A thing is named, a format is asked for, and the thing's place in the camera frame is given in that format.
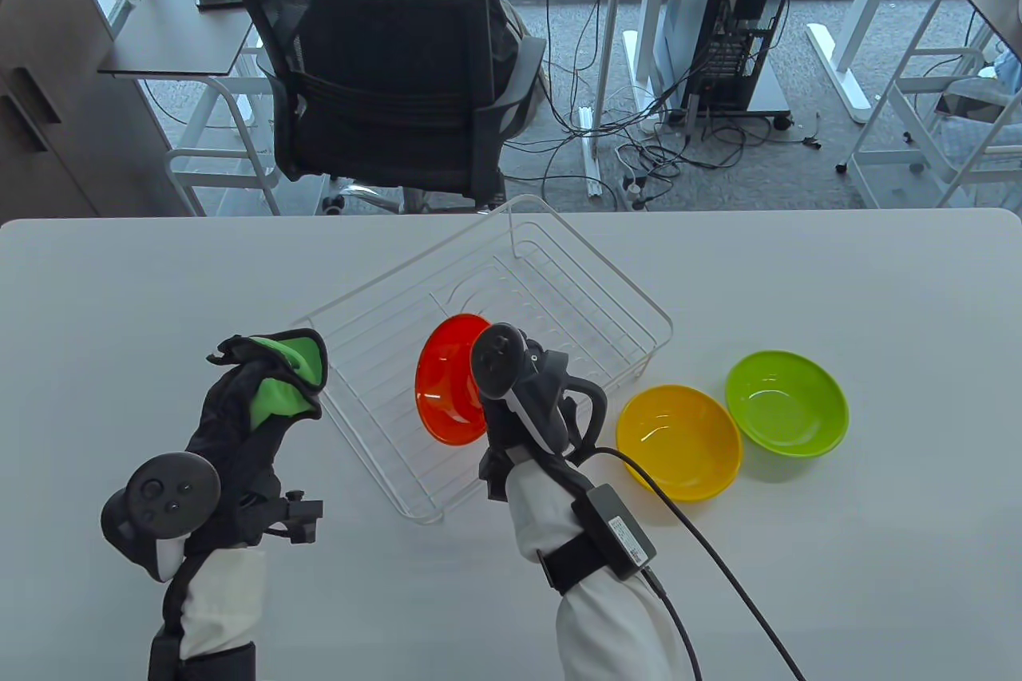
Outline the brown cabinet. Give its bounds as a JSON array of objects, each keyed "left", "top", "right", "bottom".
[{"left": 0, "top": 0, "right": 188, "bottom": 219}]

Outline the black right hand controller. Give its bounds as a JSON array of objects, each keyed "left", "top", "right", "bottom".
[{"left": 469, "top": 323, "right": 608, "bottom": 466}]

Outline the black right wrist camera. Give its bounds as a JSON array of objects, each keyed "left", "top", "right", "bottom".
[{"left": 477, "top": 448, "right": 512, "bottom": 504}]

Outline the dark grey bag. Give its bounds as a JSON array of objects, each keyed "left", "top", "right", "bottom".
[{"left": 936, "top": 77, "right": 1019, "bottom": 125}]

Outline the black computer tower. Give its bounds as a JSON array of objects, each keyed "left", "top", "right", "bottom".
[{"left": 655, "top": 0, "right": 801, "bottom": 115}]

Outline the red plastic bowl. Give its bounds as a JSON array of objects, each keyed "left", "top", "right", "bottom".
[{"left": 415, "top": 313, "right": 496, "bottom": 444}]

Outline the tangle of black floor cables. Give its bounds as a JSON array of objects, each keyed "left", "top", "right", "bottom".
[{"left": 503, "top": 74, "right": 823, "bottom": 211}]

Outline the yellow plastic bowl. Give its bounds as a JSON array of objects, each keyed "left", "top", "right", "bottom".
[{"left": 616, "top": 385, "right": 744, "bottom": 503}]

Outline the thick black cable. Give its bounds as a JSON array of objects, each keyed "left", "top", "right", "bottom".
[{"left": 587, "top": 448, "right": 806, "bottom": 681}]

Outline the person's left forearm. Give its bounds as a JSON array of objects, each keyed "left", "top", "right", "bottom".
[{"left": 148, "top": 545, "right": 268, "bottom": 681}]

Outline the person's right forearm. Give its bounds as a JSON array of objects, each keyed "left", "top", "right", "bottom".
[{"left": 505, "top": 461, "right": 695, "bottom": 681}]

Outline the black left hand controller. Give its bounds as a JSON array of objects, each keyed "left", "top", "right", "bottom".
[{"left": 101, "top": 452, "right": 222, "bottom": 582}]

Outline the person's right hand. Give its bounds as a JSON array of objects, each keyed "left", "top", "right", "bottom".
[{"left": 477, "top": 392, "right": 596, "bottom": 502}]

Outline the person's left hand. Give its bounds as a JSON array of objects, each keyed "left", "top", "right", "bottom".
[{"left": 172, "top": 358, "right": 320, "bottom": 554}]

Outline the black right wrist box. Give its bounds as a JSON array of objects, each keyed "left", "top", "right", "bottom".
[{"left": 571, "top": 484, "right": 657, "bottom": 580}]

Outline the black mesh office chair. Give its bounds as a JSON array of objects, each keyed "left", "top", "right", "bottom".
[{"left": 222, "top": 0, "right": 550, "bottom": 217}]

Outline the black left wrist box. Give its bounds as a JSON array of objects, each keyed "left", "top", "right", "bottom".
[{"left": 148, "top": 625, "right": 180, "bottom": 681}]

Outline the thin black cable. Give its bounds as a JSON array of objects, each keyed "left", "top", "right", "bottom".
[{"left": 645, "top": 568, "right": 705, "bottom": 681}]

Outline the green and grey hand towel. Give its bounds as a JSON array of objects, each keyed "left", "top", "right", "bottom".
[{"left": 208, "top": 328, "right": 330, "bottom": 433}]

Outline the black hand controller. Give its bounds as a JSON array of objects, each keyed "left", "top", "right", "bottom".
[
  {"left": 101, "top": 452, "right": 222, "bottom": 582},
  {"left": 469, "top": 323, "right": 608, "bottom": 466}
]

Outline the green plastic bowl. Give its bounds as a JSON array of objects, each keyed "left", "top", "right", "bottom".
[{"left": 726, "top": 350, "right": 850, "bottom": 459}]

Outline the white wire dish rack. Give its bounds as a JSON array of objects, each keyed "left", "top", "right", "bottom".
[{"left": 285, "top": 194, "right": 674, "bottom": 525}]

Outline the black wrist box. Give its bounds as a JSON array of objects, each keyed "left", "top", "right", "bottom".
[
  {"left": 148, "top": 625, "right": 180, "bottom": 681},
  {"left": 571, "top": 484, "right": 657, "bottom": 580}
]

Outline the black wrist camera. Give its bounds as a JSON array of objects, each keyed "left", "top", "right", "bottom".
[
  {"left": 477, "top": 448, "right": 512, "bottom": 504},
  {"left": 240, "top": 489, "right": 324, "bottom": 544}
]

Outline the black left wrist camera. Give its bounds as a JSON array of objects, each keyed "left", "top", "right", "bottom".
[{"left": 240, "top": 489, "right": 324, "bottom": 544}]

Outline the computer stand on casters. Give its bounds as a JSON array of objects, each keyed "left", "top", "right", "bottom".
[{"left": 663, "top": 66, "right": 795, "bottom": 129}]

